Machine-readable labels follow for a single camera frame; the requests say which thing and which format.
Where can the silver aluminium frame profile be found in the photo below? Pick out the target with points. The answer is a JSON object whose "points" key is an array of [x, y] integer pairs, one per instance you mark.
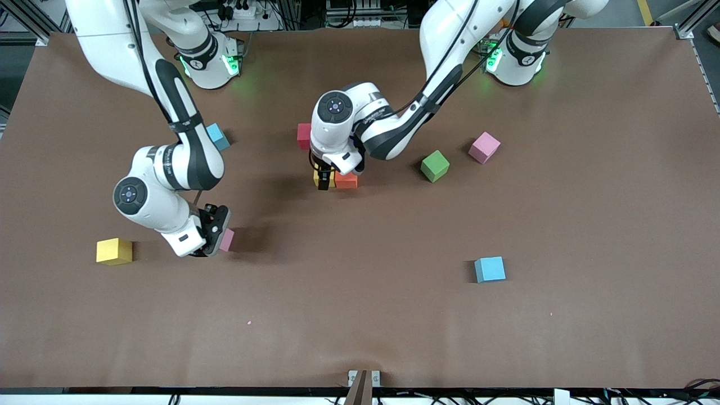
{"points": [[683, 32], [50, 22]]}

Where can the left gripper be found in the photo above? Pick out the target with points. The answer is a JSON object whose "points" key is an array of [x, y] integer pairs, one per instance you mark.
{"points": [[322, 176]]}

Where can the brown paper table cover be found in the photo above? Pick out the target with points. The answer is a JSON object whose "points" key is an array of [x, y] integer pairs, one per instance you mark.
{"points": [[360, 315]]}

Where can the light blue foam block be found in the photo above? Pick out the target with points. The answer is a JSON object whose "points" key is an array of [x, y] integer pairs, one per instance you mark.
{"points": [[490, 269], [218, 135]]}

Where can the grey metal camera bracket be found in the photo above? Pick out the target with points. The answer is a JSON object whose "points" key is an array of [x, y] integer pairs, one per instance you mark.
{"points": [[363, 382]]}

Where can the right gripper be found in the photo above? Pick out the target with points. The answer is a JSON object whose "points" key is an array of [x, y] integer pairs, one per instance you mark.
{"points": [[214, 226]]}

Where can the white power strip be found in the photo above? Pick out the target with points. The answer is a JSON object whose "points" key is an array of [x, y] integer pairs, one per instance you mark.
{"points": [[247, 11]]}

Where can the green foam block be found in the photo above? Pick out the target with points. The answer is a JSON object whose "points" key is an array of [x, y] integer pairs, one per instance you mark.
{"points": [[435, 166]]}

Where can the orange foam block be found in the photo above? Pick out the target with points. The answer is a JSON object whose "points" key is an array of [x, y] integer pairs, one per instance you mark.
{"points": [[347, 180]]}

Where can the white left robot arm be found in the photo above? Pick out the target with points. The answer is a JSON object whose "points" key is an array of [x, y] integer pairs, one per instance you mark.
{"points": [[336, 107]]}

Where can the orange snack bag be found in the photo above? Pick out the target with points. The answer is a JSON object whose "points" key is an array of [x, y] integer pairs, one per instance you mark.
{"points": [[508, 21]]}

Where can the yellow foam block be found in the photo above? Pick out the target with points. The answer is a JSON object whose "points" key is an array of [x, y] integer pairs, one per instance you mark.
{"points": [[333, 181], [114, 251]]}

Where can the pink foam block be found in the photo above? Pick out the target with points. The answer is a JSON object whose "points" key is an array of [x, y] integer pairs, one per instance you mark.
{"points": [[484, 147], [227, 240]]}

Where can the white electronics box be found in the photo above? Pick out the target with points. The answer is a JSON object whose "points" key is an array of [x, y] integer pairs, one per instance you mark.
{"points": [[354, 11]]}

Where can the red foam block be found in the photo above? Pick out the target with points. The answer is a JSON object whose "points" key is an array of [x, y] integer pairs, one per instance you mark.
{"points": [[304, 136]]}

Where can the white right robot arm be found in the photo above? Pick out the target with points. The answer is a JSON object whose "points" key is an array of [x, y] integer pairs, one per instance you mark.
{"points": [[130, 195]]}

